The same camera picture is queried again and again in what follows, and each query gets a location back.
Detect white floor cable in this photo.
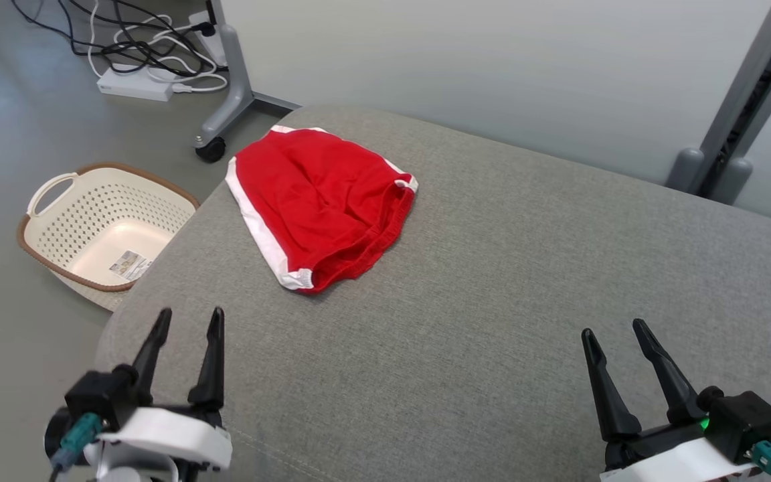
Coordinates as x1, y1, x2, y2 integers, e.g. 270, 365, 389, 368
87, 0, 230, 94

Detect left arm teal-plug black cable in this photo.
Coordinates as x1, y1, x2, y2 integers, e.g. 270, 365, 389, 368
48, 411, 104, 482

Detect grey partition post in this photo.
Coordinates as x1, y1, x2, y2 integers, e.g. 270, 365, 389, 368
665, 0, 771, 206

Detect grey partition foot with caster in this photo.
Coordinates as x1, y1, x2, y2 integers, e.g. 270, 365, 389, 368
192, 0, 303, 164

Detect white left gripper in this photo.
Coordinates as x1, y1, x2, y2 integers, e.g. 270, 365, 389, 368
84, 306, 234, 482

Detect paper label sticker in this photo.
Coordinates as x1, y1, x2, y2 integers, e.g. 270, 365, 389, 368
108, 249, 154, 283

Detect cream perforated laundry basket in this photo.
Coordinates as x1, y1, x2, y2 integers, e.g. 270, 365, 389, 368
17, 161, 201, 314

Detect red white-striped shorts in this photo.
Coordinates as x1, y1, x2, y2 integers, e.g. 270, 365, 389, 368
224, 125, 420, 296

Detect white power strip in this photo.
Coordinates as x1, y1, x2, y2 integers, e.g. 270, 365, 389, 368
96, 66, 176, 103

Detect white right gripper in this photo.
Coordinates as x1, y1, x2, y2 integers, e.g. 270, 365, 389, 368
580, 318, 759, 482

